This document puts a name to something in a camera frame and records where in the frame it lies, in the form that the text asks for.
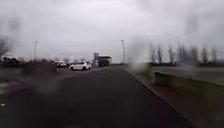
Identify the dark flat-roofed building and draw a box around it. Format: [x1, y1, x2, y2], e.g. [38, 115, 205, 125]
[92, 52, 113, 68]

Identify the tall street lamp pole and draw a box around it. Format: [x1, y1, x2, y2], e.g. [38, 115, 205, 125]
[32, 40, 39, 62]
[120, 39, 126, 65]

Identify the white car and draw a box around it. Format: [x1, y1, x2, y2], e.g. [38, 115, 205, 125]
[68, 61, 93, 72]

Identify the dark asphalt road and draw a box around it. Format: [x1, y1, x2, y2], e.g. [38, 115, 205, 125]
[0, 65, 196, 128]

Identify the white vehicle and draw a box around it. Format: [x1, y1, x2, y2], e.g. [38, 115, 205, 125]
[52, 60, 68, 69]

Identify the pale concrete kerb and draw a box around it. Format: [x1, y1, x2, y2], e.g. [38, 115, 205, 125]
[123, 67, 201, 128]

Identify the row of bare trees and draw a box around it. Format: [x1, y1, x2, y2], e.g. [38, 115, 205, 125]
[148, 43, 219, 66]

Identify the dark bush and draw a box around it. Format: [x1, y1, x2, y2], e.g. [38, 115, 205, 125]
[22, 61, 58, 76]

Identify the grass field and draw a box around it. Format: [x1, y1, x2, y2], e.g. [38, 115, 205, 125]
[126, 64, 224, 128]

